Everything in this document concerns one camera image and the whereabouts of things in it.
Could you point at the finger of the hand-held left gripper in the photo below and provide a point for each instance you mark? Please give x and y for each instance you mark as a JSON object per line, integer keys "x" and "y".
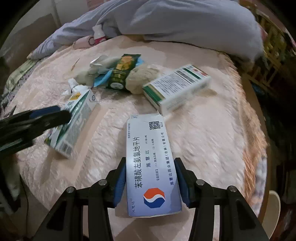
{"x": 50, "y": 121}
{"x": 44, "y": 111}

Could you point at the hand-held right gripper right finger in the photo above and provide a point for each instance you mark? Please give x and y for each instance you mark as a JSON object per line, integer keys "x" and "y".
{"x": 183, "y": 183}

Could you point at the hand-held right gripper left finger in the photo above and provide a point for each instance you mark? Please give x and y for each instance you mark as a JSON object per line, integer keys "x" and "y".
{"x": 119, "y": 183}

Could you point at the green white carton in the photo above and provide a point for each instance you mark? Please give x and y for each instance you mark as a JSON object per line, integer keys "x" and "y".
{"x": 79, "y": 111}

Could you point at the white blue medicine box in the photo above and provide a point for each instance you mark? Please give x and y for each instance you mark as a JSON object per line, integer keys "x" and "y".
{"x": 150, "y": 173}

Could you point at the blue packet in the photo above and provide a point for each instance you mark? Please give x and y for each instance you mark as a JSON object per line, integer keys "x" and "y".
{"x": 103, "y": 80}

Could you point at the white green striped medicine box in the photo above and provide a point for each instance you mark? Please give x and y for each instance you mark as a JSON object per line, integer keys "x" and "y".
{"x": 175, "y": 92}

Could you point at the cream plastic bucket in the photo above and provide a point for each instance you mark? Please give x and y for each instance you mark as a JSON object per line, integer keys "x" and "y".
{"x": 274, "y": 208}

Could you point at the small crumpled white tissue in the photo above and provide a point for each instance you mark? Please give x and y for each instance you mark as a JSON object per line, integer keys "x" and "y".
{"x": 74, "y": 84}

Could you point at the patterned bed sheet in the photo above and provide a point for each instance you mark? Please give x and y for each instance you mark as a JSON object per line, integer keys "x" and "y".
{"x": 16, "y": 78}

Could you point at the pink printed cloth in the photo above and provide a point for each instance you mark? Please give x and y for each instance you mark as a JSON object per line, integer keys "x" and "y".
{"x": 81, "y": 42}

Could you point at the green snack packet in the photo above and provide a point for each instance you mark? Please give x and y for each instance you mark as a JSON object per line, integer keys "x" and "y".
{"x": 120, "y": 74}

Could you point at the small white bottle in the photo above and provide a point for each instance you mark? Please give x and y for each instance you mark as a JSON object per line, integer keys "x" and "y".
{"x": 98, "y": 32}

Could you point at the crumpled beige tissue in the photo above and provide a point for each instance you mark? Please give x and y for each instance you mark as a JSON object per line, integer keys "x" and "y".
{"x": 141, "y": 78}

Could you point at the grey-blue duvet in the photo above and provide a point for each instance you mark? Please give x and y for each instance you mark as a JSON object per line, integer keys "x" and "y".
{"x": 185, "y": 23}

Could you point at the wooden crib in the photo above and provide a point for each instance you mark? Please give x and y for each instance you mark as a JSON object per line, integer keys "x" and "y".
{"x": 272, "y": 39}

